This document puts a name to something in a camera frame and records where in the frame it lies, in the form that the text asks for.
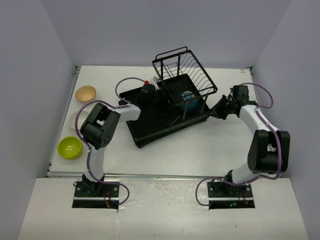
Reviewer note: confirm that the black drip tray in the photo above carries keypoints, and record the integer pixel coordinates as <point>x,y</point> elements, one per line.
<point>162,117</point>

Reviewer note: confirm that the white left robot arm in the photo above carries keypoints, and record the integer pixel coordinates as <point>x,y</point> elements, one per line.
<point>98,130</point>

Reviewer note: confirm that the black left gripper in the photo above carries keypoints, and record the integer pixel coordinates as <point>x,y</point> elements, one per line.
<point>166,98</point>

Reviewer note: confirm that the blue ceramic bowl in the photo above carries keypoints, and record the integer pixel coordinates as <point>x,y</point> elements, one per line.
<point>188,101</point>

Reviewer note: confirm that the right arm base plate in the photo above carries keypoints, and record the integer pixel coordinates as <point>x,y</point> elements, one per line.
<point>225,196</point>

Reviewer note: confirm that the beige bird painted bowl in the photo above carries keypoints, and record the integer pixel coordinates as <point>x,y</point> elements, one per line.
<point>86,93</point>

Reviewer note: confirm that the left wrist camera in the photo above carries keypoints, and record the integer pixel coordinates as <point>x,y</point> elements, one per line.
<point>154,82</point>

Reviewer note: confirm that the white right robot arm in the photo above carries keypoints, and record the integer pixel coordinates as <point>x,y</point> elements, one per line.
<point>268,155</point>

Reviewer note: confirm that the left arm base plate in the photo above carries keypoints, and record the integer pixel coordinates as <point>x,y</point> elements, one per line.
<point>106,196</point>

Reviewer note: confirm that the white speckled ceramic bowl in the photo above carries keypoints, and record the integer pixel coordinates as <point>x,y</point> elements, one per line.
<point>81,119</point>

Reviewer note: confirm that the black wire dish rack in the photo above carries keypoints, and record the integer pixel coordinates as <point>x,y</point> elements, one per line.
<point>179,70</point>

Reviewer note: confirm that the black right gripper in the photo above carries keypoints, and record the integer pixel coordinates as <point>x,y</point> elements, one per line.
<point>217,109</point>

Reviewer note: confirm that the lime green bowl front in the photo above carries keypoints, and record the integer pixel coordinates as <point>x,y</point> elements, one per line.
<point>70,148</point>

